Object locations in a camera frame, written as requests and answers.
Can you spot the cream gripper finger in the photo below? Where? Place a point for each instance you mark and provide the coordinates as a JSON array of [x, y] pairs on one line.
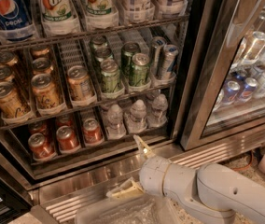
[[144, 149], [128, 189]]

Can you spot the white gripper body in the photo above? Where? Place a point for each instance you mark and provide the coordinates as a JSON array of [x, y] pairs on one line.
[[151, 174]]

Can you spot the red coke can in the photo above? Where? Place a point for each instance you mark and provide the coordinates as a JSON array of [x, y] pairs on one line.
[[40, 146], [65, 120], [92, 131], [66, 138], [38, 127]]

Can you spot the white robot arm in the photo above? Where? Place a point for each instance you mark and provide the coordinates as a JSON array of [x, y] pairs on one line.
[[213, 194]]

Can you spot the fridge bottom vent grille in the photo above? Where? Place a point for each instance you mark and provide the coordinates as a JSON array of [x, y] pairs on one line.
[[67, 194]]

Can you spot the green can right front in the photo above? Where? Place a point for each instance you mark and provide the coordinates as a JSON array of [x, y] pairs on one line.
[[139, 70]]

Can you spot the green can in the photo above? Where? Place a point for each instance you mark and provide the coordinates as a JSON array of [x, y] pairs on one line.
[[110, 76], [98, 41], [139, 70], [102, 54], [127, 52]]

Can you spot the green can front left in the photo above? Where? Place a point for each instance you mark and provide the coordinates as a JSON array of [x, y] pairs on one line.
[[110, 76]]

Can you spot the slim silver can left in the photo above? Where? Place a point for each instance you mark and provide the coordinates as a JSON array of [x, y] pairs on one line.
[[156, 46]]

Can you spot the slim silver can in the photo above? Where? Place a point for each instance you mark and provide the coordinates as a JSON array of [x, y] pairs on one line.
[[156, 46], [167, 61]]

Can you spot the blue pepsi can left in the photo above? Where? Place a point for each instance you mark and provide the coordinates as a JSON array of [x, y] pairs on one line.
[[231, 89]]

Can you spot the blue pepsi can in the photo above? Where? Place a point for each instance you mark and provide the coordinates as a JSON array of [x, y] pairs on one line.
[[250, 85], [231, 89]]

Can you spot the slim silver can right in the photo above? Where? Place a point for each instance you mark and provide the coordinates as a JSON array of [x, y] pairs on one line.
[[167, 61]]

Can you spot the green can right back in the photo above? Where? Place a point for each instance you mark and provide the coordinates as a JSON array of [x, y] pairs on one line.
[[127, 52]]

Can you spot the green can left middle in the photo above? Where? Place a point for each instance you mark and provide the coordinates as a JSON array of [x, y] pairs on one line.
[[102, 54]]

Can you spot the glass fridge door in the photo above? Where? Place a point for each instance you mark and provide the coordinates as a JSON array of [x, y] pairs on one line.
[[224, 42]]

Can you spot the orange can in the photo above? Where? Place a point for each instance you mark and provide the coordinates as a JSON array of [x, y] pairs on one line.
[[12, 104], [45, 91], [8, 58], [40, 51], [42, 65], [6, 74]]

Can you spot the green can left back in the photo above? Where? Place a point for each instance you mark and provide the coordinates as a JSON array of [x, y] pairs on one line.
[[98, 41]]

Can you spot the blue pepsi can right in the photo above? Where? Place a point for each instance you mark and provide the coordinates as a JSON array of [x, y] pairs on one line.
[[250, 85]]

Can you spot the orange can front left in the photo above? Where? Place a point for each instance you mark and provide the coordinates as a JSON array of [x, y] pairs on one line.
[[12, 104]]

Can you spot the orange can left middle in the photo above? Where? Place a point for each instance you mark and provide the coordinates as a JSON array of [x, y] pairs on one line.
[[6, 74]]

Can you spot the orange can left back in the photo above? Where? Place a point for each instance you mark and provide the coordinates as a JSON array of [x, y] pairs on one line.
[[8, 58]]

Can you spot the clear plastic bin front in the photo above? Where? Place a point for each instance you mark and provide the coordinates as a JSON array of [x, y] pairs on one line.
[[145, 209]]

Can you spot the clear water bottle middle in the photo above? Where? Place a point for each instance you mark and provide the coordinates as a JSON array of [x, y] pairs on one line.
[[135, 118]]

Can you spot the clear water bottle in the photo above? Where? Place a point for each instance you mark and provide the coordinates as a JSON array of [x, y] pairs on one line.
[[135, 118], [115, 125], [157, 112]]

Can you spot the clear water bottle right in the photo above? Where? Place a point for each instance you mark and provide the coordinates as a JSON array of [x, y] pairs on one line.
[[157, 112]]

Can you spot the clear water bottle left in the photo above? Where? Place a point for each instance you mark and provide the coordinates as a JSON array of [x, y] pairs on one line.
[[115, 125]]

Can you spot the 7up bottle left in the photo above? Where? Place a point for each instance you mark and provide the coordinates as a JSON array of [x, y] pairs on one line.
[[56, 10]]

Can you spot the blue pepsi bottle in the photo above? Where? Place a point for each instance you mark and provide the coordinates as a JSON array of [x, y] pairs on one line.
[[14, 15]]

